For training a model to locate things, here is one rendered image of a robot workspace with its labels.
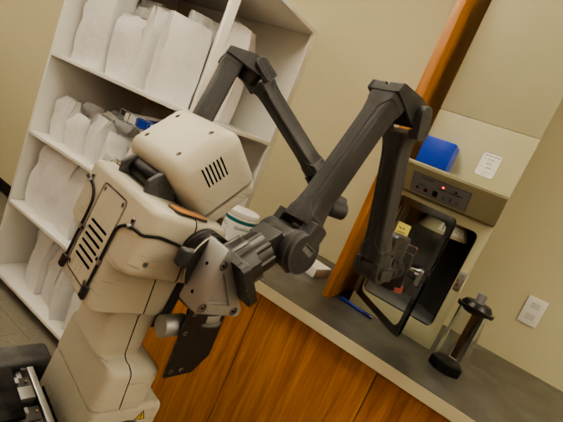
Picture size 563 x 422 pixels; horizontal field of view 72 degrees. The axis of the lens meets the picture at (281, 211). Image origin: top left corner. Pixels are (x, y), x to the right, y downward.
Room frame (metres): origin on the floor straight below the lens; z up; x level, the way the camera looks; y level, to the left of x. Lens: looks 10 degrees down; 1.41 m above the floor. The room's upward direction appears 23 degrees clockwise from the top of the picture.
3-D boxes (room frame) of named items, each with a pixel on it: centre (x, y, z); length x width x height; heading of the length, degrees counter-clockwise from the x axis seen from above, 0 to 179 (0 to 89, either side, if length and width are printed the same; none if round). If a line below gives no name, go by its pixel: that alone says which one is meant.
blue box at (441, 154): (1.34, -0.41, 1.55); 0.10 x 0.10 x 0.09; 63
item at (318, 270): (1.62, -0.20, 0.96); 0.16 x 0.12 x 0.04; 51
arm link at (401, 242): (0.98, -0.29, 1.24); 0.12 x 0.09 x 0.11; 137
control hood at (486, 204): (1.30, -0.48, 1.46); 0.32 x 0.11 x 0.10; 63
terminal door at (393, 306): (1.27, -0.42, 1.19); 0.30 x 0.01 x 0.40; 19
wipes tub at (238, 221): (1.53, 0.14, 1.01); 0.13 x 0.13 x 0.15
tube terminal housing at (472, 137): (1.46, -0.57, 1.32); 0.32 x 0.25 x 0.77; 63
